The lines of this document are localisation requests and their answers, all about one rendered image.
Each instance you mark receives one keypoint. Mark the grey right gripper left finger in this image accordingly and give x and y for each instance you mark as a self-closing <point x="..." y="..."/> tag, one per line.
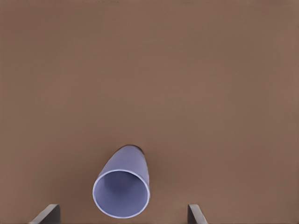
<point x="49" y="215"/>

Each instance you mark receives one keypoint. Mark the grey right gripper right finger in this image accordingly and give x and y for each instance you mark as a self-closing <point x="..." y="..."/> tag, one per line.
<point x="195" y="215"/>

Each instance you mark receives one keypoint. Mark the lavender blue cup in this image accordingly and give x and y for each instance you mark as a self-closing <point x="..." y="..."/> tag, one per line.
<point x="121" y="193"/>

